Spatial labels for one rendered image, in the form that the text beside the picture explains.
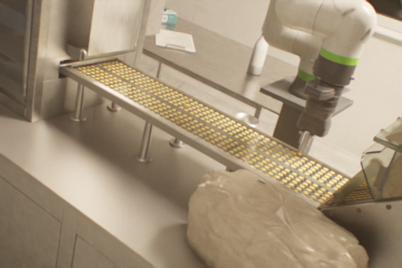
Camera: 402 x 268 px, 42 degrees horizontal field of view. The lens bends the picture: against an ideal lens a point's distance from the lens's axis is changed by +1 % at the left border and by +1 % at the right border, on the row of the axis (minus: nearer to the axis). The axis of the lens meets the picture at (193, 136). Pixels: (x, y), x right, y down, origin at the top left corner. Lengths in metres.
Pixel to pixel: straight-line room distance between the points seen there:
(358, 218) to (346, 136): 2.67
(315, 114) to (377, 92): 2.33
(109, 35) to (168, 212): 0.56
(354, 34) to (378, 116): 2.46
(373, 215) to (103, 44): 0.87
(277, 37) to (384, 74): 1.84
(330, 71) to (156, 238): 0.55
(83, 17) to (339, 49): 0.72
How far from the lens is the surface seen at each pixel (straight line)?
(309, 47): 1.82
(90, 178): 1.33
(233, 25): 4.05
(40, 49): 1.48
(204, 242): 1.13
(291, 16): 1.26
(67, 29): 1.52
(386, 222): 1.10
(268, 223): 1.02
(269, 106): 2.31
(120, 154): 1.46
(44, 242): 1.39
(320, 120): 1.32
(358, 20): 1.23
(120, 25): 1.56
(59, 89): 1.58
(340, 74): 1.27
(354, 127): 3.74
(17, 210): 1.43
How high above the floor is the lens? 1.53
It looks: 26 degrees down
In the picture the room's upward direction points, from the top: 14 degrees clockwise
